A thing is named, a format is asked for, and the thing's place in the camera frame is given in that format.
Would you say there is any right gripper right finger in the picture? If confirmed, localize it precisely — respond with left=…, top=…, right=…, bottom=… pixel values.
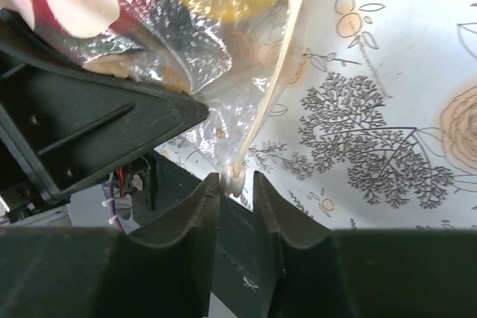
left=253, top=171, right=330, bottom=317

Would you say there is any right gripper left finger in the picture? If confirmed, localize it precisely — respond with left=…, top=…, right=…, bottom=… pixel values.
left=126, top=174, right=220, bottom=317

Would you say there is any clear dotted zip bag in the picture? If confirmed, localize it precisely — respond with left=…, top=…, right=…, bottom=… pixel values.
left=0, top=0, right=318, bottom=200

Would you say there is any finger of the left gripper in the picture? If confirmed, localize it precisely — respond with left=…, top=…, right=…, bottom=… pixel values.
left=1, top=9, right=209, bottom=202

